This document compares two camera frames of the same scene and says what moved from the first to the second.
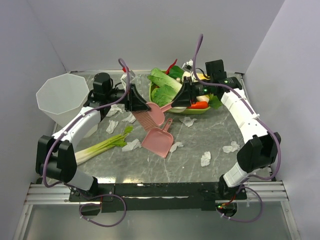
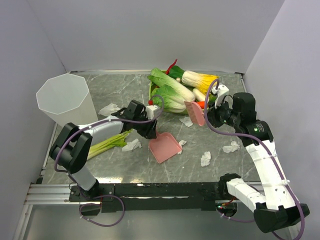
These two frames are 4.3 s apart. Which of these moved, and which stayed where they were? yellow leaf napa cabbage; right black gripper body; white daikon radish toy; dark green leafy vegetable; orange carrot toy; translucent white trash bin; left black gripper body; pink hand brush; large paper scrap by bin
Moved: right black gripper body; pink hand brush; left black gripper body
Stayed: white daikon radish toy; large paper scrap by bin; orange carrot toy; yellow leaf napa cabbage; dark green leafy vegetable; translucent white trash bin
